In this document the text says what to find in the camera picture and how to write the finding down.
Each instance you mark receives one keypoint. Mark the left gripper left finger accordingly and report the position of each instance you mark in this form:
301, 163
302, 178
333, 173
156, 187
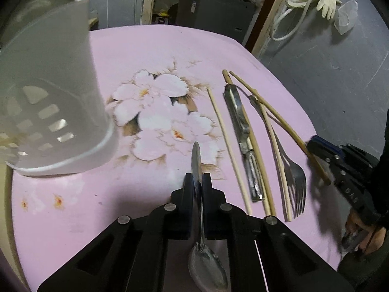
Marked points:
130, 254

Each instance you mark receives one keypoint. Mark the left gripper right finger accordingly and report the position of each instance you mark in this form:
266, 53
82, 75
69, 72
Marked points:
263, 253

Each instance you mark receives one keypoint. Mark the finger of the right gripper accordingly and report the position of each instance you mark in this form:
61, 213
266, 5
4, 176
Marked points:
325, 149
332, 161

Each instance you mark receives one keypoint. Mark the steel fork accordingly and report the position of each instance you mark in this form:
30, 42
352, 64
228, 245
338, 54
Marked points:
295, 175

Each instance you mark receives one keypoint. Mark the steel spoon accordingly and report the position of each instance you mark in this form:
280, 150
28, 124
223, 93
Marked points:
204, 264

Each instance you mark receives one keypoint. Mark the bamboo chopstick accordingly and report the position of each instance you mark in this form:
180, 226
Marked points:
279, 163
286, 126
268, 202
244, 193

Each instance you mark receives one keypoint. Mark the person's right hand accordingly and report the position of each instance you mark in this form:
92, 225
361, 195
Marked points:
374, 236

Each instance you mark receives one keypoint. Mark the hanging clear bag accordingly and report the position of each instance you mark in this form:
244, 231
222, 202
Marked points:
346, 17

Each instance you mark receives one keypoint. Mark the white plastic utensil holder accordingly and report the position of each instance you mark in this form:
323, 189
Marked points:
53, 118

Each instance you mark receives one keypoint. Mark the dark grey cabinet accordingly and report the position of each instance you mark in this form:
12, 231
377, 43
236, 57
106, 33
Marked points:
230, 18

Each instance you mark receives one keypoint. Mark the pink floral table cloth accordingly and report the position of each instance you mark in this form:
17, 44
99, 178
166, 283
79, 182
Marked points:
153, 79

